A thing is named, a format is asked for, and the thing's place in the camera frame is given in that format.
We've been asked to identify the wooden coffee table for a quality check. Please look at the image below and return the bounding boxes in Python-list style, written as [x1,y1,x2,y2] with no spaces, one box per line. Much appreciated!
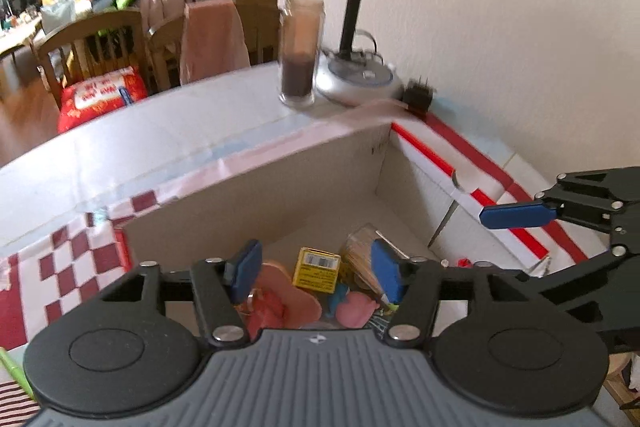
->
[1,16,41,100]

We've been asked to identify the pink binder clip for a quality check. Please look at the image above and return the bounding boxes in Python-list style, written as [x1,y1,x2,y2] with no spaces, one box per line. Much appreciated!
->
[235,287,286,340]

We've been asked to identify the wooden dining chair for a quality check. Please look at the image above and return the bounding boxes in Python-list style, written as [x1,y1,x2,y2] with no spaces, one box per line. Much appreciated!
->
[35,9,150,105]

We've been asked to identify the glass jar dark contents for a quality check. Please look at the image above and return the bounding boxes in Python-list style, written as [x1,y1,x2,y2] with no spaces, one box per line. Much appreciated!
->
[279,0,324,108]

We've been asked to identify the red printed rice bag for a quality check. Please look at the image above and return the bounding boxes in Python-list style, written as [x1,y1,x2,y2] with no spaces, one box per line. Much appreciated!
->
[58,66,148,134]

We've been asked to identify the chair with pink towel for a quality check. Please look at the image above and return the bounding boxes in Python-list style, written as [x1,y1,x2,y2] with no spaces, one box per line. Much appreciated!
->
[148,0,280,91]

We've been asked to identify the black power plug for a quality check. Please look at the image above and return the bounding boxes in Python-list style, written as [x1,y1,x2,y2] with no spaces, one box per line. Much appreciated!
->
[401,79,435,116]

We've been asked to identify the yellow small box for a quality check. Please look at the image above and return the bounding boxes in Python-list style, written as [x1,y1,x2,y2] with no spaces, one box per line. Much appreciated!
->
[292,247,342,294]

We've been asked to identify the pink pig figurine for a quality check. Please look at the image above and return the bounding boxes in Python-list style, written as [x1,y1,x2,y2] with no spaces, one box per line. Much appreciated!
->
[326,283,380,329]

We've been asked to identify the red cardboard box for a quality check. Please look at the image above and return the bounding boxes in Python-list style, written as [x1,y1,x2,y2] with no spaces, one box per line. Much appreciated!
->
[120,104,605,275]

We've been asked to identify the red white patterned table mat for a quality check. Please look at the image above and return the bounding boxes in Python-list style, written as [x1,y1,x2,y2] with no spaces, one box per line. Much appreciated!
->
[1,191,160,426]

